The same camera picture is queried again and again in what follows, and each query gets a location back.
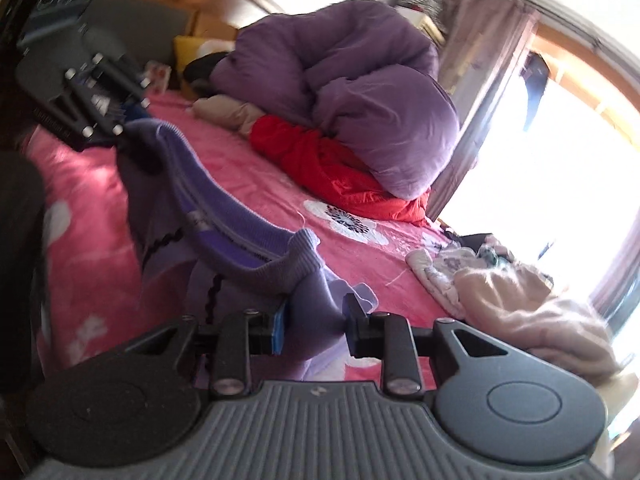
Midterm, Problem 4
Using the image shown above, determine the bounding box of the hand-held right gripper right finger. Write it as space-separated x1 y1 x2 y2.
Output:
342 292 507 396

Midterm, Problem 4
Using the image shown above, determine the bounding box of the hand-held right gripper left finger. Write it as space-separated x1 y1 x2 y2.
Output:
120 304 288 396

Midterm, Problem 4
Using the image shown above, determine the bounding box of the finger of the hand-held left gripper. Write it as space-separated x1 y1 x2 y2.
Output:
62 52 153 111
75 91 132 141

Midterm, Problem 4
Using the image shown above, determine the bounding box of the lavender knit sweater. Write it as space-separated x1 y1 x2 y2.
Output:
117 119 381 382

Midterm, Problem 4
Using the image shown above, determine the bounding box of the small pink box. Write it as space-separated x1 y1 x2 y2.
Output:
146 61 172 93

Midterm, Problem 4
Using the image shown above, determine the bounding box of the yellow pillow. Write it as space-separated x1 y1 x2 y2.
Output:
172 35 237 98

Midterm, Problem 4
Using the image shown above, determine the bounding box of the black plush item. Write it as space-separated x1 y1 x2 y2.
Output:
181 51 236 97

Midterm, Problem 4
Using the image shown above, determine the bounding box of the white floral garment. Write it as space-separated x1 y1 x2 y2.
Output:
404 244 502 317

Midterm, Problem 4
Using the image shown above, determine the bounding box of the beige pillow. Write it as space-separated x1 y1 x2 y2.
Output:
192 94 267 139

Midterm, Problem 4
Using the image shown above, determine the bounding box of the black garment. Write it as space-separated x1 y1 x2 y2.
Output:
444 231 507 262

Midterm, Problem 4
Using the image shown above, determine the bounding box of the pink floral blanket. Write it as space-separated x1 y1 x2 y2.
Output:
17 87 501 391

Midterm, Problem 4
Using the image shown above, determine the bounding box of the red quilt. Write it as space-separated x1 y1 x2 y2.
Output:
249 114 432 227

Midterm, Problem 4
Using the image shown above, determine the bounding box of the beige fleece sweater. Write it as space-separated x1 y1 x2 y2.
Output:
451 259 627 382

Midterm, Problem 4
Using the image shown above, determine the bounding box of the purple puffy pillow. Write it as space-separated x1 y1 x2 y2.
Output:
209 0 462 202

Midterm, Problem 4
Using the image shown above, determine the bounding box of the pale yellow cloth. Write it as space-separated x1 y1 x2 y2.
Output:
594 374 640 443

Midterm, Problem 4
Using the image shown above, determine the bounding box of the pinkish window curtain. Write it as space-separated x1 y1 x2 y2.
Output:
429 0 542 222

